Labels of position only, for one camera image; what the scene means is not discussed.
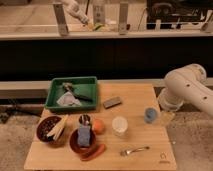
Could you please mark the grey rectangular block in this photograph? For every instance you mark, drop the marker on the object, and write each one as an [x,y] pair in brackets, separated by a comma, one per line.
[112,102]

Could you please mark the wooden board table mat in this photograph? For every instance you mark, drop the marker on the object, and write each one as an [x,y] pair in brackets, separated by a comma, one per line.
[135,97]

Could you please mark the white plastic cup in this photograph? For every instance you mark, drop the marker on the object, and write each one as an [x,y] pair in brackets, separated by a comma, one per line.
[119,126]

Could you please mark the pale yellow banana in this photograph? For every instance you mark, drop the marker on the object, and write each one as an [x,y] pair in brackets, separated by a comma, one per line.
[57,129]

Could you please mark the dark cup with utensils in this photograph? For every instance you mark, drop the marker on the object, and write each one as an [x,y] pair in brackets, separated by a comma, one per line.
[85,120]

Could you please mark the dark handled brush tool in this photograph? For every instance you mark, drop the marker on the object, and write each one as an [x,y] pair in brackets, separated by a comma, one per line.
[69,87]

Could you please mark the blue sponge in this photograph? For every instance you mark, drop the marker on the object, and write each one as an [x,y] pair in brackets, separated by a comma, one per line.
[83,136]

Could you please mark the red plate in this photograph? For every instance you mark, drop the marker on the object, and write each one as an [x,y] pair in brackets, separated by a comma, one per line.
[79,149]

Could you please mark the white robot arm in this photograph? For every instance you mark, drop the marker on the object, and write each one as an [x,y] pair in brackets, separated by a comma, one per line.
[186,84]

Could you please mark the blue cup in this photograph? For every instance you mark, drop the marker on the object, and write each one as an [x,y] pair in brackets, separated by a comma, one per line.
[150,115]

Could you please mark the crumpled light blue cloth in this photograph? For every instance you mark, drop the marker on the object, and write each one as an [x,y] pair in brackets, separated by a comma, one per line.
[68,99]

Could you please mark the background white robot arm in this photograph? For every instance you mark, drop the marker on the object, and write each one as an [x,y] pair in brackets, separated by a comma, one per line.
[73,9]

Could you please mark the green plastic tray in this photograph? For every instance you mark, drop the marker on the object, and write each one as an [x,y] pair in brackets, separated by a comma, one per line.
[87,86]

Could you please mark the silver fork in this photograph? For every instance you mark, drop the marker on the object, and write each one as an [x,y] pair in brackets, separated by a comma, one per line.
[128,152]

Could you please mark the dark brown bowl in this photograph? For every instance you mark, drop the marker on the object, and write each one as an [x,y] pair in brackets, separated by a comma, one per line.
[45,126]

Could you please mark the orange fruit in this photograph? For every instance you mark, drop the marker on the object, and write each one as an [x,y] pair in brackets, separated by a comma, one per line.
[98,126]

